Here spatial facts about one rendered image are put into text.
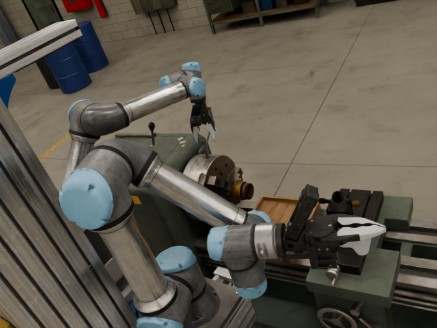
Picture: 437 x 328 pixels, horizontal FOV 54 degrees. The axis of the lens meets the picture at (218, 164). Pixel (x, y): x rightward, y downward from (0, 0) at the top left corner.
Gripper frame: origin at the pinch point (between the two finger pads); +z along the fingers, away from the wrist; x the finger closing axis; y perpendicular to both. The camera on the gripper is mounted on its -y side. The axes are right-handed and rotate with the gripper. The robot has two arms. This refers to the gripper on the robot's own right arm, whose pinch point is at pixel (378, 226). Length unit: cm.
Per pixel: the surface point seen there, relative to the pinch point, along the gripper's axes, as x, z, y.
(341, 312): -51, -17, 74
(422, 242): -76, 15, 63
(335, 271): -51, -17, 55
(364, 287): -48, -7, 60
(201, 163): -87, -71, 23
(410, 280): -57, 8, 65
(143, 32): -864, -465, 33
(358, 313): -50, -11, 74
